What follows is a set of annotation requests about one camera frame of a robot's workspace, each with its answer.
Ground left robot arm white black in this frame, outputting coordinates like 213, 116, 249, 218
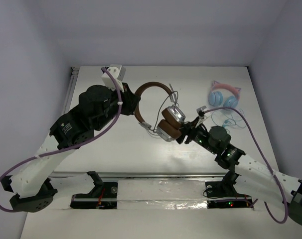
0, 83, 141, 213

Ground pink blue cat-ear headphones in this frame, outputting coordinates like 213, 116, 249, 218
208, 81, 241, 108

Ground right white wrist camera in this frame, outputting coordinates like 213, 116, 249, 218
196, 106, 208, 124

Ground black headphone cable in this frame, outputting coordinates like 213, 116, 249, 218
147, 91, 184, 139

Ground white foil-taped cover block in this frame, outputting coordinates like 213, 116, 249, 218
117, 179, 208, 210

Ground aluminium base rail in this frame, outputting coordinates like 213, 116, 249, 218
51, 171, 229, 203

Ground brown silver headphones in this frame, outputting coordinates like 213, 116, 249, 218
134, 82, 185, 142

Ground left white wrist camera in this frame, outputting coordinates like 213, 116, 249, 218
101, 64, 126, 92

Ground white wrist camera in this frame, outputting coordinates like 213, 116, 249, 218
196, 106, 208, 124
101, 64, 126, 92

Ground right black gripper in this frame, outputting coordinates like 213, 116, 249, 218
168, 116, 218, 155

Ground aluminium side rail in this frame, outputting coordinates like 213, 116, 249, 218
61, 67, 80, 116

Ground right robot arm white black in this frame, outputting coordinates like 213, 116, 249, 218
177, 123, 302, 226

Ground light blue headphone cable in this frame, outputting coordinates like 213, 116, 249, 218
211, 108, 248, 132

